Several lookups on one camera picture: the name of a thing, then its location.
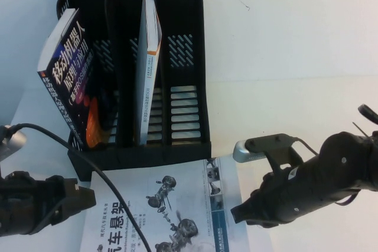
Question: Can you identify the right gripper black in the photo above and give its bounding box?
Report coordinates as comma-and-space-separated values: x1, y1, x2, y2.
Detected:
230, 165, 309, 230

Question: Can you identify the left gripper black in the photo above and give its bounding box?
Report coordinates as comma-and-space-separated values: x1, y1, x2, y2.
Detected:
29, 174, 97, 235

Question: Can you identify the white car suspension book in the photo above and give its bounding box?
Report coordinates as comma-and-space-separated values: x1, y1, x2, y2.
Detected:
78, 157, 274, 252

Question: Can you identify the dark blue robotics book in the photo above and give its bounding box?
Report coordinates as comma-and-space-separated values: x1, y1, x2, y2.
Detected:
37, 8, 119, 150

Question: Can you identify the white book with orange trim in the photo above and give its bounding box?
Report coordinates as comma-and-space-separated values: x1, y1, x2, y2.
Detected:
135, 0, 164, 146

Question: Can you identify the black plastic book stand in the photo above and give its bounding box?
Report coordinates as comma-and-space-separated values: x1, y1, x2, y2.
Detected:
55, 0, 213, 182

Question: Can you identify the black left camera cable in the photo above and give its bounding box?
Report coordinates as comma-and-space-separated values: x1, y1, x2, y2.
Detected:
5, 123, 152, 252

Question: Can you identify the black camera cable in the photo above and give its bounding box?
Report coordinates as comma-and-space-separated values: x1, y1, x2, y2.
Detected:
5, 123, 152, 252
291, 135, 320, 156

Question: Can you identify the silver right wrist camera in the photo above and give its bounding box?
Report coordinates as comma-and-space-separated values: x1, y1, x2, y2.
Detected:
232, 139, 268, 164

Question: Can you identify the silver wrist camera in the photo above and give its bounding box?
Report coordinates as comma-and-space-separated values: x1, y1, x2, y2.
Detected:
0, 124, 28, 162
232, 139, 268, 164

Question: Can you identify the black right camera bracket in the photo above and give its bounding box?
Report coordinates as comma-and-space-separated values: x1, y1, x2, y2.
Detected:
245, 133, 304, 174

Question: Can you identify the black right camera cable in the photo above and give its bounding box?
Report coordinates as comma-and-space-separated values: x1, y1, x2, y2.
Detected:
291, 135, 320, 156

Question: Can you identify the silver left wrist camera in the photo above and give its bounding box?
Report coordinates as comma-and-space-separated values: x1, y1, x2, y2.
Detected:
0, 124, 28, 162

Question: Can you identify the black right arm cable loop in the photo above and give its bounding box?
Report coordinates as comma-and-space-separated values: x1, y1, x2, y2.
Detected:
357, 103, 378, 126

